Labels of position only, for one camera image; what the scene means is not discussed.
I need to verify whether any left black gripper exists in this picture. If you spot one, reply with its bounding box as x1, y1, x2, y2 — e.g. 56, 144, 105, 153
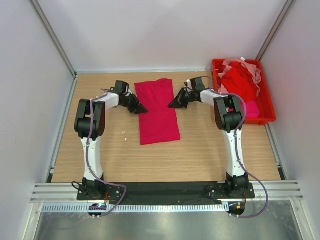
121, 93, 148, 115

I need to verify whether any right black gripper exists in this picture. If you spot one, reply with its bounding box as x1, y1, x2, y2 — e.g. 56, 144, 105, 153
168, 88, 195, 109

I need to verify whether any crimson t shirt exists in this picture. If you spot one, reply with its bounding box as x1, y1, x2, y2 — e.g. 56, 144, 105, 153
134, 78, 181, 145

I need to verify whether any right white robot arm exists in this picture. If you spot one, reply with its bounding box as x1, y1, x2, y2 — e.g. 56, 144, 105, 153
168, 77, 249, 198

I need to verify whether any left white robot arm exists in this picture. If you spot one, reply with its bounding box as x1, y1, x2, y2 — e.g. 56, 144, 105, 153
74, 80, 148, 201

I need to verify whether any red t shirt in bin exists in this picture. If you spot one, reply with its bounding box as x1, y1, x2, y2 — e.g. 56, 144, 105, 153
221, 61, 261, 102

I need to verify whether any magenta t shirt in bin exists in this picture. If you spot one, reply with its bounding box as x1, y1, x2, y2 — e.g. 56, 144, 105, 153
245, 100, 261, 119

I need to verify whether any pink t shirt in bin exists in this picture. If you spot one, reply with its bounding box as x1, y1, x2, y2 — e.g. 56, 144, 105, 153
216, 56, 262, 96

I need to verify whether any red plastic bin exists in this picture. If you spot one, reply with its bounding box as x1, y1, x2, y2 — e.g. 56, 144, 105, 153
212, 58, 276, 125

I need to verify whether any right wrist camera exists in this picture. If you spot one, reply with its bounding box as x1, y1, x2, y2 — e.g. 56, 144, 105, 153
184, 79, 192, 89

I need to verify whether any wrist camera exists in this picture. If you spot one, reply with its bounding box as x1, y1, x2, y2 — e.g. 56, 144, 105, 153
184, 79, 192, 89
124, 84, 133, 96

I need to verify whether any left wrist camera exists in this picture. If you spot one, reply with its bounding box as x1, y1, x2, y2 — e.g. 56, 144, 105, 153
124, 84, 133, 96

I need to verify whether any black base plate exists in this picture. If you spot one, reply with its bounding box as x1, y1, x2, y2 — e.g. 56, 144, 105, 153
76, 181, 255, 202

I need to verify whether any left corner aluminium post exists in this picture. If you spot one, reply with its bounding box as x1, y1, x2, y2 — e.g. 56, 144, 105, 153
28, 0, 77, 78

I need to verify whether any corner aluminium post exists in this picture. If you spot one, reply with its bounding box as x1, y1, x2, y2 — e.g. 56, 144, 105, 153
255, 0, 297, 61
28, 0, 77, 78

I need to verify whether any aluminium frame rail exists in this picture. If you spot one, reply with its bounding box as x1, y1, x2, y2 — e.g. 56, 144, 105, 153
30, 180, 304, 203

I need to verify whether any slotted cable duct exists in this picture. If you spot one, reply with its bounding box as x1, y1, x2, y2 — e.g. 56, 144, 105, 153
42, 202, 229, 214

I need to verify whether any right corner aluminium post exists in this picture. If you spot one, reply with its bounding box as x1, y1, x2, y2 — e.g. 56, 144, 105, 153
255, 0, 297, 61

